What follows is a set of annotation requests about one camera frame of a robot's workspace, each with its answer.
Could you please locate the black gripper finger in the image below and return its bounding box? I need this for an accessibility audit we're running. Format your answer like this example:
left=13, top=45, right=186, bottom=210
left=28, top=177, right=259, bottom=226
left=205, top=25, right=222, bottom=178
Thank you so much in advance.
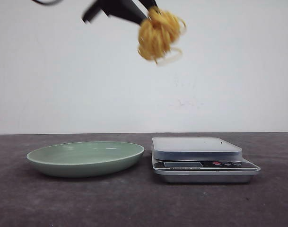
left=139, top=0, right=158, bottom=10
left=82, top=0, right=147, bottom=25

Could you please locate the yellow vermicelli bundle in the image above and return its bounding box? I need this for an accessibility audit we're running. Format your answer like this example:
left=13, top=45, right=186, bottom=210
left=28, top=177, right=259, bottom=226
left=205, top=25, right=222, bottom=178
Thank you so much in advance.
left=138, top=6, right=187, bottom=65

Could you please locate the light green plate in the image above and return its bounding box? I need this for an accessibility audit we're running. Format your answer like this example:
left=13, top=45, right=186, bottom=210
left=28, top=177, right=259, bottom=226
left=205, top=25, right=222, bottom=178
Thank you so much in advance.
left=26, top=141, right=145, bottom=178

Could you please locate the silver digital kitchen scale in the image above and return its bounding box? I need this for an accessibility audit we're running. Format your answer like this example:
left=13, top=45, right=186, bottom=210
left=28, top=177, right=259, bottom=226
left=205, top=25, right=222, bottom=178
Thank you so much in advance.
left=151, top=137, right=261, bottom=183

